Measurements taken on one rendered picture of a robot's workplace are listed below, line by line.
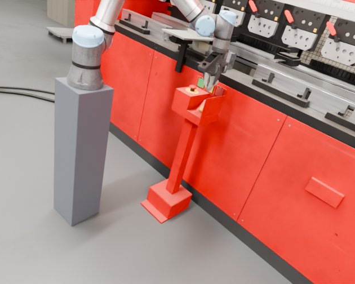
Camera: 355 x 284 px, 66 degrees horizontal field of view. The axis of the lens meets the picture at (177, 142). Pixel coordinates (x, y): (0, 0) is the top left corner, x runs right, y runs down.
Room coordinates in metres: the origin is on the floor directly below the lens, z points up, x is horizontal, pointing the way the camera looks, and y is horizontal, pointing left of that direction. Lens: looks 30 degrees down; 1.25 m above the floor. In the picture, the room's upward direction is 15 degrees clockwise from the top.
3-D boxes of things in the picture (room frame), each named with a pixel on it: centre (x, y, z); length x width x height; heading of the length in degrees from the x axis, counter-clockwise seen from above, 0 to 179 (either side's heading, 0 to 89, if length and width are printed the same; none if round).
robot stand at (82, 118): (1.13, 0.46, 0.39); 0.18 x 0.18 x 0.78; 58
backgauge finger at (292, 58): (1.67, -0.45, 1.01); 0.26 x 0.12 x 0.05; 144
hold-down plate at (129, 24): (2.13, 0.53, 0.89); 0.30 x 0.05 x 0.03; 54
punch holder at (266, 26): (1.59, -0.28, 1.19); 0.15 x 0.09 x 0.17; 54
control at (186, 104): (1.37, -0.05, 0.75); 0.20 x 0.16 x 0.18; 54
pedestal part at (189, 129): (1.37, -0.05, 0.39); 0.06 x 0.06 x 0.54; 54
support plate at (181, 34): (1.70, 0.11, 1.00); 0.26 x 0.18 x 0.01; 144
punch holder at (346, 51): (1.36, -0.60, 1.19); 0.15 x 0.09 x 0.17; 54
